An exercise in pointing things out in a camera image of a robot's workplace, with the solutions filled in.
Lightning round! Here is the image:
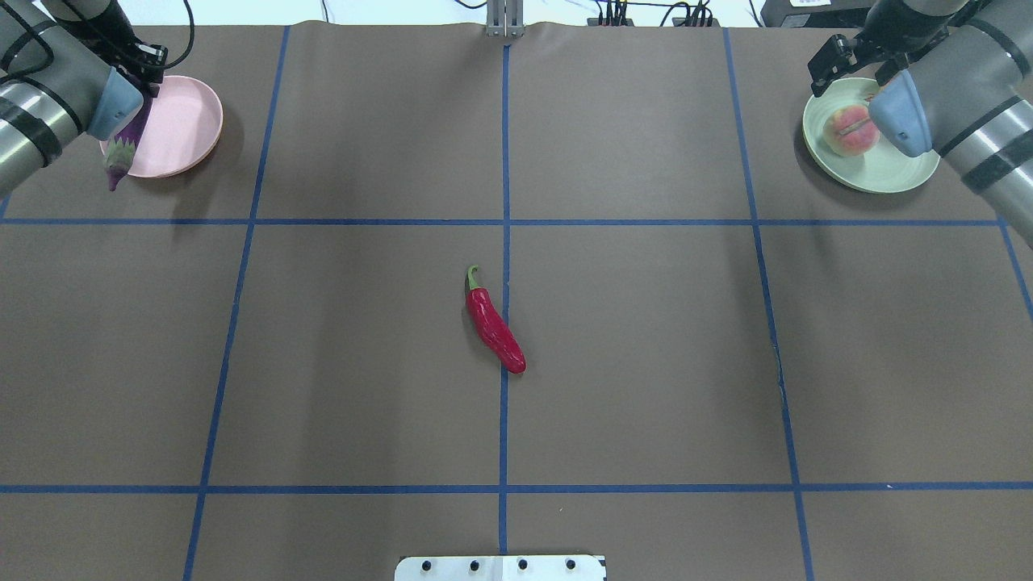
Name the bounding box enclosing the green plate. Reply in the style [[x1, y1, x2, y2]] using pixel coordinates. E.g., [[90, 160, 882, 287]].
[[801, 77, 940, 194]]

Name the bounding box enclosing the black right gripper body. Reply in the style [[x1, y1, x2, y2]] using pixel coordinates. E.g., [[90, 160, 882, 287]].
[[855, 1, 958, 61]]

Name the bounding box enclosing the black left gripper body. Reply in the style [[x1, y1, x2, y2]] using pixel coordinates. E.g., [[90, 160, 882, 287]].
[[81, 1, 152, 73]]

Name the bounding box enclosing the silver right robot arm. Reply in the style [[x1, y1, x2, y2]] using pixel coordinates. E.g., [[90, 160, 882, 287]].
[[808, 1, 1032, 242]]

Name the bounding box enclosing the red chili pepper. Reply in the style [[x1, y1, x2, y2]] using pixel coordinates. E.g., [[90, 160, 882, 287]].
[[466, 265, 527, 374]]

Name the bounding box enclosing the yellow pink peach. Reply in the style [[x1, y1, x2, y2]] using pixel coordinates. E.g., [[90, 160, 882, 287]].
[[822, 104, 881, 157]]

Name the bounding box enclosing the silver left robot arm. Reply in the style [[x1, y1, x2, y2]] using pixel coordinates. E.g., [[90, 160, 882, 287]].
[[1, 1, 171, 196]]

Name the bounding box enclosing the purple eggplant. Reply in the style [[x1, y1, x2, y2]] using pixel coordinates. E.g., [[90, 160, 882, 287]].
[[103, 93, 154, 192]]

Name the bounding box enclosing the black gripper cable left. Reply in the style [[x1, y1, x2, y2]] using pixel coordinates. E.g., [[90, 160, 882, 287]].
[[137, 0, 196, 72]]

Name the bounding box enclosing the pink plate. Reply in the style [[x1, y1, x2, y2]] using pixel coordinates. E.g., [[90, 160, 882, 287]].
[[101, 77, 224, 179]]

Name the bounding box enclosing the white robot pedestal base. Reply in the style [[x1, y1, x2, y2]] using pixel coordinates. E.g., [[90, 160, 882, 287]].
[[394, 554, 608, 580]]

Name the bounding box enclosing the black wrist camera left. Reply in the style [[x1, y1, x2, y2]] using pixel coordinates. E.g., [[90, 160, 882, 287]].
[[124, 43, 169, 86]]

